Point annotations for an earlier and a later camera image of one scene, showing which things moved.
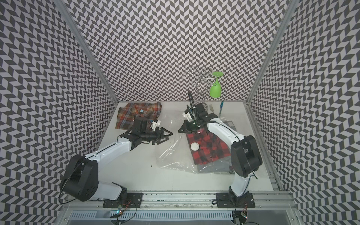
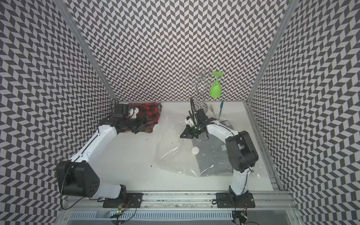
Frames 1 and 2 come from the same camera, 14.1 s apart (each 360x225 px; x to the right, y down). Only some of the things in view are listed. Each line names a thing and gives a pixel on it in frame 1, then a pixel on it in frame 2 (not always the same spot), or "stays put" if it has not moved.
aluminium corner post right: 292,5 stays put
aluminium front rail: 180,200 stays put
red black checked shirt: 206,146 -> 151,110
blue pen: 221,105 stays put
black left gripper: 158,136 -> 141,121
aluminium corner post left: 69,19 stays put
